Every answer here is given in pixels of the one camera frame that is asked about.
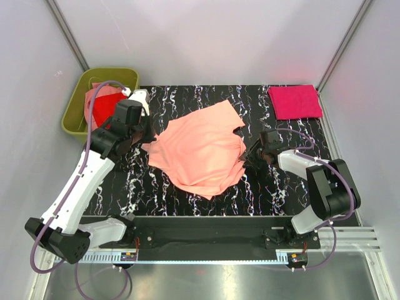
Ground salmon pink t shirt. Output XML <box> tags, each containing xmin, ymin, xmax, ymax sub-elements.
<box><xmin>142</xmin><ymin>100</ymin><xmax>246</xmax><ymax>199</ymax></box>

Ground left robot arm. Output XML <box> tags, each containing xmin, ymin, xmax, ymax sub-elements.
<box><xmin>24</xmin><ymin>99</ymin><xmax>154</xmax><ymax>264</ymax></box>

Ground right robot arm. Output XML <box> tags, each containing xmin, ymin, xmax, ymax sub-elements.
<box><xmin>240</xmin><ymin>129</ymin><xmax>361</xmax><ymax>248</ymax></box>

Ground red t shirt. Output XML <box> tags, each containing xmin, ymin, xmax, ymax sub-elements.
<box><xmin>91</xmin><ymin>92</ymin><xmax>126</xmax><ymax>131</ymax></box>

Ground folded magenta t shirt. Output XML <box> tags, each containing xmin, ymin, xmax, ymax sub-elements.
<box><xmin>268</xmin><ymin>85</ymin><xmax>323</xmax><ymax>121</ymax></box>

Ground olive green plastic bin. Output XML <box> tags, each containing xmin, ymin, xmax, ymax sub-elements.
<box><xmin>61</xmin><ymin>67</ymin><xmax>139</xmax><ymax>144</ymax></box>

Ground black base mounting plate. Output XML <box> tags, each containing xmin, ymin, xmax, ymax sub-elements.
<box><xmin>99</xmin><ymin>215</ymin><xmax>321</xmax><ymax>262</ymax></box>

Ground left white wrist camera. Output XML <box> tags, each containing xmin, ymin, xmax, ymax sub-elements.
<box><xmin>122</xmin><ymin>87</ymin><xmax>150</xmax><ymax>116</ymax></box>

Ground aluminium frame rail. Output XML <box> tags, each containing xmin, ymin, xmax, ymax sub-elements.
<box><xmin>72</xmin><ymin>226</ymin><xmax>380</xmax><ymax>266</ymax></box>

